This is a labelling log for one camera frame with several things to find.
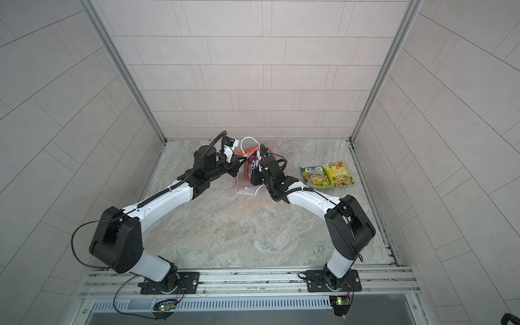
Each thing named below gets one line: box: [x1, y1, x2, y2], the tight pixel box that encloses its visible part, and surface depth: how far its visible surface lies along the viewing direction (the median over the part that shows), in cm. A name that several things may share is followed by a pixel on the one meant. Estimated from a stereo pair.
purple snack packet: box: [246, 153, 259, 175], surface depth 86 cm
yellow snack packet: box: [322, 161, 355, 188], surface depth 98 cm
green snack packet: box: [299, 165, 332, 189], surface depth 99 cm
